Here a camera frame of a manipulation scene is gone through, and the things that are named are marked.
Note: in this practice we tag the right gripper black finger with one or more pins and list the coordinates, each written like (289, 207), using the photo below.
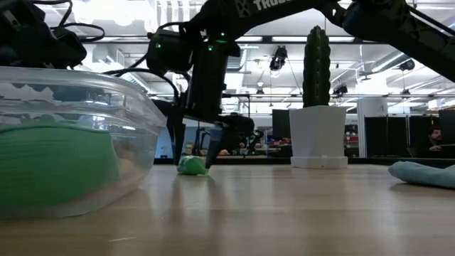
(213, 147)
(177, 138)

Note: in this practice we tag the small green toy cabbage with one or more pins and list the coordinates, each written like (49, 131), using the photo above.
(192, 166)

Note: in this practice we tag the peach coloured toy produce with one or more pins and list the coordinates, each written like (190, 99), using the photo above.
(131, 168)

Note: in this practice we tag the green toy corn cob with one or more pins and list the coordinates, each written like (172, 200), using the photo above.
(53, 167)

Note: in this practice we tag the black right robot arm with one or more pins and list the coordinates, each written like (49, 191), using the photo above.
(391, 25)

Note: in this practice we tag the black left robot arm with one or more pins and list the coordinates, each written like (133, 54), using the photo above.
(25, 39)

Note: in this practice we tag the black background robot arm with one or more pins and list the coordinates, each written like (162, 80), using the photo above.
(198, 142)
(256, 140)

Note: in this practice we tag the clear plastic tupperware container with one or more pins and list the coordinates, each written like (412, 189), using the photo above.
(142, 117)

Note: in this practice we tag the black upright panel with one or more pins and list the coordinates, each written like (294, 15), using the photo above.
(281, 122)

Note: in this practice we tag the black ceiling spotlight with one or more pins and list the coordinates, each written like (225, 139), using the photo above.
(340, 90)
(407, 65)
(278, 58)

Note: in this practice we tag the white square plant pot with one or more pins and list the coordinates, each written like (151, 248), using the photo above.
(318, 135)

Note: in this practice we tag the tall green cactus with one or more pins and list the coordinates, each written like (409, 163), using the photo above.
(316, 67)

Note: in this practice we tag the shelf with red boxes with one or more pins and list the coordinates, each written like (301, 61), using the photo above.
(352, 140)

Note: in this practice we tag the white building column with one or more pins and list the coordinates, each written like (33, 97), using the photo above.
(371, 124)

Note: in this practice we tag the teal folded cloth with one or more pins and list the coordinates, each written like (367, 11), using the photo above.
(423, 176)

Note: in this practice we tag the black background rig frame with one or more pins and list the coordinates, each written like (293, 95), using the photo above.
(245, 96)

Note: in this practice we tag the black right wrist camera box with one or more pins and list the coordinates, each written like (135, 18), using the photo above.
(168, 49)

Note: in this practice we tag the black overhead frame bar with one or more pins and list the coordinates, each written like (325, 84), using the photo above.
(284, 40)

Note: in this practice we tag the black partition wall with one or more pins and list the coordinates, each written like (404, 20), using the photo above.
(401, 137)

